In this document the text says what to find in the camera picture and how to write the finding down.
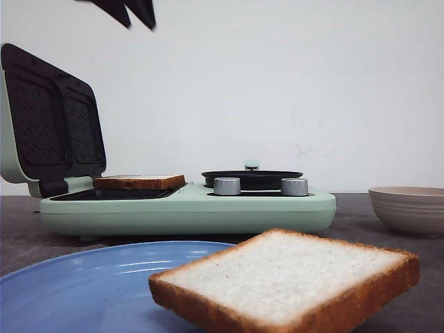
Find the silver knob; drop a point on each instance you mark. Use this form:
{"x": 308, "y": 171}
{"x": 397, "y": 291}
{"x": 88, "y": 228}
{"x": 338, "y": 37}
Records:
{"x": 294, "y": 187}
{"x": 225, "y": 186}

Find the white bread slice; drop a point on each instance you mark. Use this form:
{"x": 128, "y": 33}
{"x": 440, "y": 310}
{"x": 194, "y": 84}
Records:
{"x": 140, "y": 182}
{"x": 285, "y": 281}

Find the black frying pan green handle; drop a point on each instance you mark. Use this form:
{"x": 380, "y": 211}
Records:
{"x": 252, "y": 178}

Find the silver left knob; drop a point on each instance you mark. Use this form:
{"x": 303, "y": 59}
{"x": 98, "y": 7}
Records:
{"x": 225, "y": 186}

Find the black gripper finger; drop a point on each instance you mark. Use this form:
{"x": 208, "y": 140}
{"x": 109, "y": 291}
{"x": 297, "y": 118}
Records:
{"x": 114, "y": 8}
{"x": 144, "y": 10}

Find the silver right knob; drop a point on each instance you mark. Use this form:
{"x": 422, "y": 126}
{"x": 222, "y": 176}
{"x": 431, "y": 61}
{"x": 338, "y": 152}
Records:
{"x": 294, "y": 187}

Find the mint green breakfast maker base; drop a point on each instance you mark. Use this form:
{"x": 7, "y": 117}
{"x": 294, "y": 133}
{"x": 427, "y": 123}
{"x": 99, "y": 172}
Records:
{"x": 192, "y": 209}

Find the blue plate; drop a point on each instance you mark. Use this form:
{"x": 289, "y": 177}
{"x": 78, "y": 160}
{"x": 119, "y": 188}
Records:
{"x": 104, "y": 290}

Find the mint green sandwich maker lid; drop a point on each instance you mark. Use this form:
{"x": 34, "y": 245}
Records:
{"x": 51, "y": 135}

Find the beige ribbed bowl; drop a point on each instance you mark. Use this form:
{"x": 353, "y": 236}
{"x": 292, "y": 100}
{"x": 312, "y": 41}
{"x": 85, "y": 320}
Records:
{"x": 410, "y": 210}

